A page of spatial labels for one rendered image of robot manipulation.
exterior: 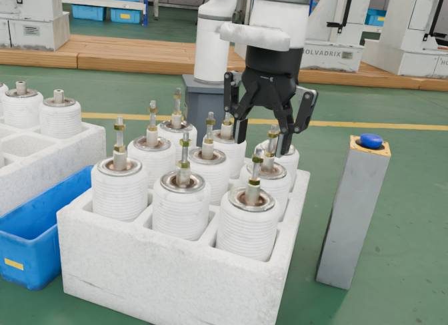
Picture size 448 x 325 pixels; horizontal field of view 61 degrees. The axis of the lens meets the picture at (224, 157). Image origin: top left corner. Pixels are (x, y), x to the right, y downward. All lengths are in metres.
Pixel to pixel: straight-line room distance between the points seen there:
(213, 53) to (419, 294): 0.76
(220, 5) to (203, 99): 0.25
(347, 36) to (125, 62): 1.56
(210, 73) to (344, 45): 1.91
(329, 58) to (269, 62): 2.37
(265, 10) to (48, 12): 2.24
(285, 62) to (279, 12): 0.06
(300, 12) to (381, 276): 0.64
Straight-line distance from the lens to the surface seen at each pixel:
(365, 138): 0.73
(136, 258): 0.66
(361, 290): 0.90
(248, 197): 0.59
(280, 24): 0.49
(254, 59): 0.50
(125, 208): 0.67
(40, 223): 0.90
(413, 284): 0.98
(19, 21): 2.63
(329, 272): 0.86
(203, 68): 1.06
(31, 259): 0.78
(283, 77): 0.51
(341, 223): 0.79
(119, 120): 0.64
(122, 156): 0.66
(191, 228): 0.63
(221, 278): 0.61
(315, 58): 2.81
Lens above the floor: 0.55
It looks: 24 degrees down
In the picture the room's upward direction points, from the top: 7 degrees clockwise
